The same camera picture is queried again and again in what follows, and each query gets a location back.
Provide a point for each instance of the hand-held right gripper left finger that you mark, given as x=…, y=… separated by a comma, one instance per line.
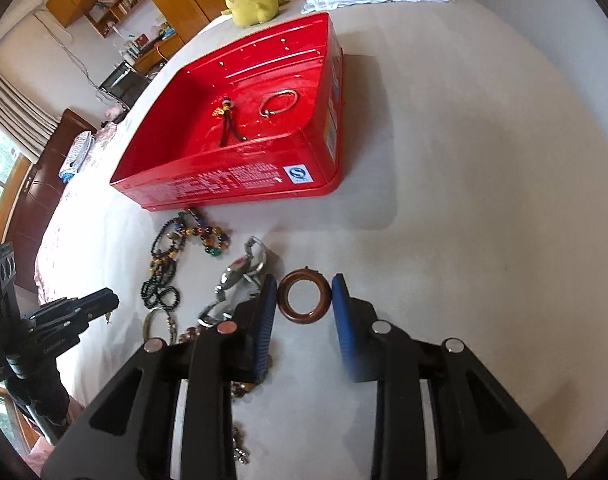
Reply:
x=268, y=310

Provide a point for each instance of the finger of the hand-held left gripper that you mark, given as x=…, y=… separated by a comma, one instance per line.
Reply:
x=91, y=305

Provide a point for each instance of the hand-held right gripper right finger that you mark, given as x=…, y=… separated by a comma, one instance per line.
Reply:
x=340, y=310

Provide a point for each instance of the red tin box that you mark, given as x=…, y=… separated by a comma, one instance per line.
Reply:
x=193, y=110

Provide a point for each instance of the thin metal bangle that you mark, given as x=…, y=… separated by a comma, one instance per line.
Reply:
x=147, y=322

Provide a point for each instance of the pink floral bedspread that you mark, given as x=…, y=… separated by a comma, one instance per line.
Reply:
x=83, y=210

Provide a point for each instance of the dark wooden headboard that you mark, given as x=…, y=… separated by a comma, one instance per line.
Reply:
x=38, y=200

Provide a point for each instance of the blue white cloth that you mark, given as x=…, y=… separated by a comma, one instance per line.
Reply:
x=76, y=155

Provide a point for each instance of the dark tassel charm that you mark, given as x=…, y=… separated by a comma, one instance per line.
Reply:
x=227, y=127

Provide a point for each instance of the white bed sheet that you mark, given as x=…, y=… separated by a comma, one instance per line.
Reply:
x=484, y=185

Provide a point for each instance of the silver bangle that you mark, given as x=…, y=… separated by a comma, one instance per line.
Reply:
x=264, y=110

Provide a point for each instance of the beige curtain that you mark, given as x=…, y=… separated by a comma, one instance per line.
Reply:
x=13, y=110

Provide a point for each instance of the black chair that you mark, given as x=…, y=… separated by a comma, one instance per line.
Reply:
x=123, y=82

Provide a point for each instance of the wooden desk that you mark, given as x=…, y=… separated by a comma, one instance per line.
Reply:
x=156, y=57

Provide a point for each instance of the white air conditioner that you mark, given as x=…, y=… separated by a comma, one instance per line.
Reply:
x=13, y=15

